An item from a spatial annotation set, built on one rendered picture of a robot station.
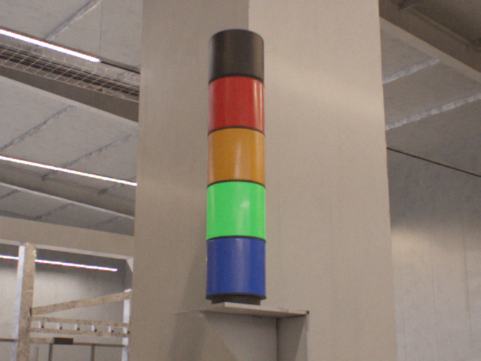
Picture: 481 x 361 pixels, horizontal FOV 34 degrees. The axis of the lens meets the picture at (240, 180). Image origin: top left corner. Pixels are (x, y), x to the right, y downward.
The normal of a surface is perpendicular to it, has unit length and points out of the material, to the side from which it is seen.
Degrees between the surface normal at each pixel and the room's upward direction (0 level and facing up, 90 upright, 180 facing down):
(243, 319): 90
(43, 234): 90
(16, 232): 90
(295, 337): 90
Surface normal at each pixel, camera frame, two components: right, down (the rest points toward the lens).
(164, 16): -0.77, -0.18
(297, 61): 0.63, -0.21
